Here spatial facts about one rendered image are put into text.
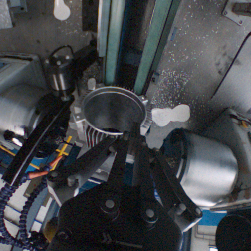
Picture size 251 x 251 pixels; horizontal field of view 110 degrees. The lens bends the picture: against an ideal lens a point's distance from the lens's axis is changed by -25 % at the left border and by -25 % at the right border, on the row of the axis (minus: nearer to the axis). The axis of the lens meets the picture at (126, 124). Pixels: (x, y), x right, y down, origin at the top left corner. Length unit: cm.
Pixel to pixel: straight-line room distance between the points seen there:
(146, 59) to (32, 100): 33
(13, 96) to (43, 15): 32
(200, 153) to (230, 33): 36
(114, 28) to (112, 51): 6
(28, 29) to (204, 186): 83
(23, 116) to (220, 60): 62
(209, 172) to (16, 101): 57
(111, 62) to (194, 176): 36
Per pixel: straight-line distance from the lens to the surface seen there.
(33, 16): 62
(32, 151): 27
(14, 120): 41
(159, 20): 30
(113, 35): 32
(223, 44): 47
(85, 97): 30
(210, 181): 37
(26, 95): 43
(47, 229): 36
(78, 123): 26
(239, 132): 54
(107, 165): 29
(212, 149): 38
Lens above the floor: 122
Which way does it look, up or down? 39 degrees down
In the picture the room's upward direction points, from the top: 163 degrees counter-clockwise
